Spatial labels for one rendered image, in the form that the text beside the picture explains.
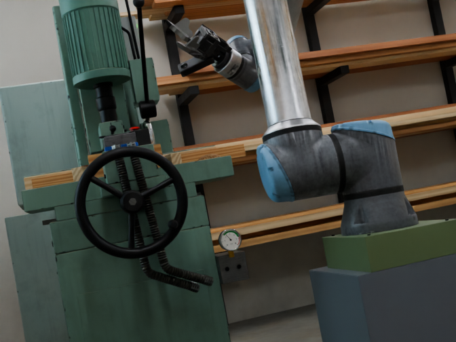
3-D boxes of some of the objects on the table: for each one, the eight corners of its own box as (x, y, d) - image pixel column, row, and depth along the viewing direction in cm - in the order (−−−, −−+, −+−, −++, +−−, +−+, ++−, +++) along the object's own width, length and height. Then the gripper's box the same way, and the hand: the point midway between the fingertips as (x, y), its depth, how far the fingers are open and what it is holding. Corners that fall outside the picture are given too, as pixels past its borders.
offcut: (182, 163, 197) (180, 152, 198) (172, 165, 196) (170, 153, 196) (176, 165, 201) (174, 154, 201) (167, 167, 199) (164, 155, 200)
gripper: (222, 32, 222) (176, 1, 211) (241, 61, 208) (192, 28, 196) (206, 52, 225) (159, 22, 214) (223, 82, 210) (174, 51, 199)
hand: (169, 32), depth 206 cm, fingers open, 14 cm apart
